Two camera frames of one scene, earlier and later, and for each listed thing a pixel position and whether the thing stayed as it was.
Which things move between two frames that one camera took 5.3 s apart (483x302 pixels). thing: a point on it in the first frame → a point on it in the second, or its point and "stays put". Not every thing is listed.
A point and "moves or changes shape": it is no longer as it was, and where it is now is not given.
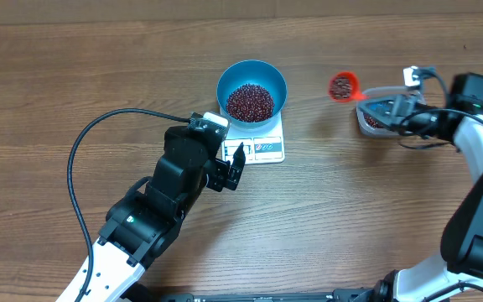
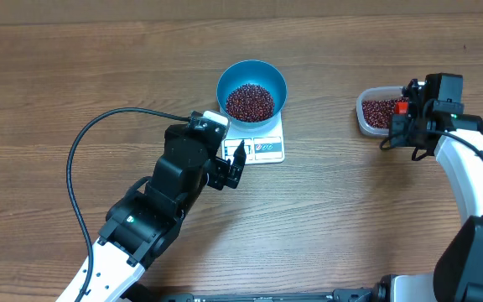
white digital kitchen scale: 261,146 stays put
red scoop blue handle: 345,87 moves or changes shape
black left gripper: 219,179 stays put
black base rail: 366,294 stays put
